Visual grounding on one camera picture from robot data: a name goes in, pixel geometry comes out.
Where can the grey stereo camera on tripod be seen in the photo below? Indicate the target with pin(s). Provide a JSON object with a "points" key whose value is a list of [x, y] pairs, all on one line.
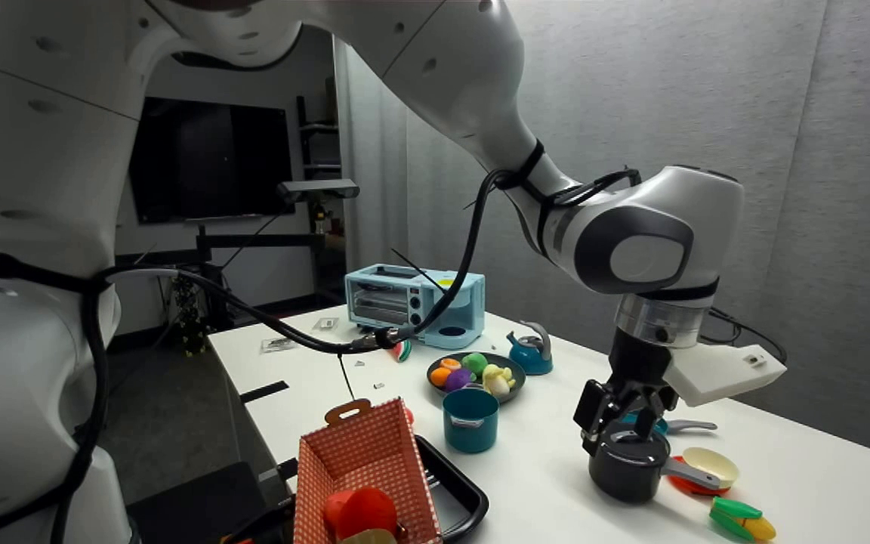
{"points": [[318, 187]]}

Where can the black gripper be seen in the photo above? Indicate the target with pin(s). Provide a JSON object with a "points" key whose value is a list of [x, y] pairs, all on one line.
{"points": [[637, 370]]}

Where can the toy watermelon slice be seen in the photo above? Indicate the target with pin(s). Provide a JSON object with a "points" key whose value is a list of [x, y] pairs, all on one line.
{"points": [[401, 351]]}

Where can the green bowl with fruit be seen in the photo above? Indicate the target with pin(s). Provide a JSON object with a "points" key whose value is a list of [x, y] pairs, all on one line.
{"points": [[515, 389]]}

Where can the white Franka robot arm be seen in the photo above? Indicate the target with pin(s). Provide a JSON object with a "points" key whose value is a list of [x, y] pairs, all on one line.
{"points": [[436, 62]]}

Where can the red toy plate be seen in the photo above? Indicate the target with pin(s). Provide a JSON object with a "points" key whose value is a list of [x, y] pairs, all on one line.
{"points": [[694, 490]]}

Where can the yellow toy banana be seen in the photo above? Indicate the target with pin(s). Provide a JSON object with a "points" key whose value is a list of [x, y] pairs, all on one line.
{"points": [[498, 382]]}

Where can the black toy pot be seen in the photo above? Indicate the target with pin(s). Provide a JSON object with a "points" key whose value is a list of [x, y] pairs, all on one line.
{"points": [[621, 485]]}

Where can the glass pot lid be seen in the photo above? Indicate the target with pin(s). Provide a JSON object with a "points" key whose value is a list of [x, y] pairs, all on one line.
{"points": [[627, 449]]}

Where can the green toy fruit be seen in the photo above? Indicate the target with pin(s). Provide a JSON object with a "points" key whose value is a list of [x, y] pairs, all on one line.
{"points": [[474, 365]]}

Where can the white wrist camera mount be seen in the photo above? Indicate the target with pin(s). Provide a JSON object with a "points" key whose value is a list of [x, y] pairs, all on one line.
{"points": [[727, 377]]}

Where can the black television stand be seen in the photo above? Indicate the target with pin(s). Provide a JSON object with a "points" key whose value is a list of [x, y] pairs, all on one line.
{"points": [[256, 242]]}

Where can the yellow toy fruit slice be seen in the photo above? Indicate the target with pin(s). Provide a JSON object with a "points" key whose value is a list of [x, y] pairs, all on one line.
{"points": [[367, 539]]}

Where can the short black bar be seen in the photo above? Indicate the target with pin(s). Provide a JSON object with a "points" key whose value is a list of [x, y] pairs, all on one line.
{"points": [[263, 390]]}

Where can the grey curtain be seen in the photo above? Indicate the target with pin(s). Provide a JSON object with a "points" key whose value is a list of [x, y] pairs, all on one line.
{"points": [[839, 121]]}

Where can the teal toy pot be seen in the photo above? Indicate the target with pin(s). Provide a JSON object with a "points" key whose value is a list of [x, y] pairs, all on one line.
{"points": [[468, 423]]}

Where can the purple toy fruit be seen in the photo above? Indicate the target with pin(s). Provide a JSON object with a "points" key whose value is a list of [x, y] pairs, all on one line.
{"points": [[459, 382]]}

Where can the teal toy kettle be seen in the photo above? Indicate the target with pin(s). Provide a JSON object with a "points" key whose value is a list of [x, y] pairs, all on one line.
{"points": [[529, 351]]}

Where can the black baking tray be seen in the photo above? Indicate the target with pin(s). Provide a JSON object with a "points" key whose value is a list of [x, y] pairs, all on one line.
{"points": [[459, 499]]}

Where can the red checkered basket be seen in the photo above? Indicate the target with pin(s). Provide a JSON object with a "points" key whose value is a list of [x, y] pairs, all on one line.
{"points": [[363, 453]]}

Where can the light blue toy oven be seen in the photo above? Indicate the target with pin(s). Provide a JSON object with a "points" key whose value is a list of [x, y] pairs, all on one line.
{"points": [[379, 298]]}

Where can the cream toy bowl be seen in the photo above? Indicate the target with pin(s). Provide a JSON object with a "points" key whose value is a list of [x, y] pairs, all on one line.
{"points": [[715, 466]]}

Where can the red round toy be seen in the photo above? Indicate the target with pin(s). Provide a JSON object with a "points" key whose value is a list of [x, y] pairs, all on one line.
{"points": [[361, 513]]}

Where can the black wall television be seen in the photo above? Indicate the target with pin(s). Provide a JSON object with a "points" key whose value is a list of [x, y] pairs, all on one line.
{"points": [[214, 169]]}

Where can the orange toy fruit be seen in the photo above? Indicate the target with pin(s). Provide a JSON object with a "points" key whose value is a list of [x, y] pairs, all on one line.
{"points": [[441, 377]]}

